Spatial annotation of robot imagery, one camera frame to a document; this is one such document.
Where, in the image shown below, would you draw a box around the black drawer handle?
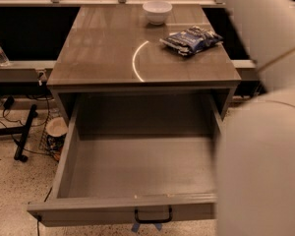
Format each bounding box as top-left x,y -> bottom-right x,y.
134,206 -> 173,224

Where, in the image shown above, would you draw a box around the paper cup on floor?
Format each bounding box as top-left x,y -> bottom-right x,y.
46,117 -> 68,152

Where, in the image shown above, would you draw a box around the blue chip bag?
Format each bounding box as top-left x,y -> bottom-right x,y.
159,26 -> 223,56

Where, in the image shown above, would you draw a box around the open grey top drawer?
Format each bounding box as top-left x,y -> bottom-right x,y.
28,93 -> 221,226

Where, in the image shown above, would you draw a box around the black cables on floor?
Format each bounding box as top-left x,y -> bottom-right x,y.
0,82 -> 53,157

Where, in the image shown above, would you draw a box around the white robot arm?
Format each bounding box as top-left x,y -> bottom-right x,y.
216,0 -> 295,236

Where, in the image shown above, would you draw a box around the white ceramic bowl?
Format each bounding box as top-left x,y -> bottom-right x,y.
143,0 -> 172,25

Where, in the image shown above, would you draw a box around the black stand leg left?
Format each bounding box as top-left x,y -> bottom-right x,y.
0,104 -> 37,162

